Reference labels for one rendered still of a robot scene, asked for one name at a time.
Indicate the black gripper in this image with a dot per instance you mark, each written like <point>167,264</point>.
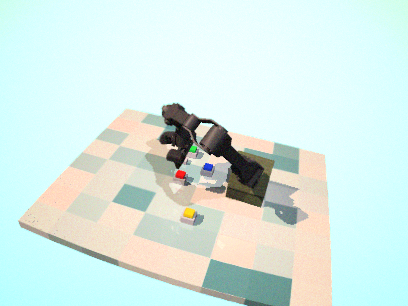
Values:
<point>184,143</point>

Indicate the yellow button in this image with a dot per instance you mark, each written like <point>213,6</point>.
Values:
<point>188,216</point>

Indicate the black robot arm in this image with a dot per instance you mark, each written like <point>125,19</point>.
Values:
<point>216,141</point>

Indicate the red button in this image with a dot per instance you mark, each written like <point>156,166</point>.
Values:
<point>180,177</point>

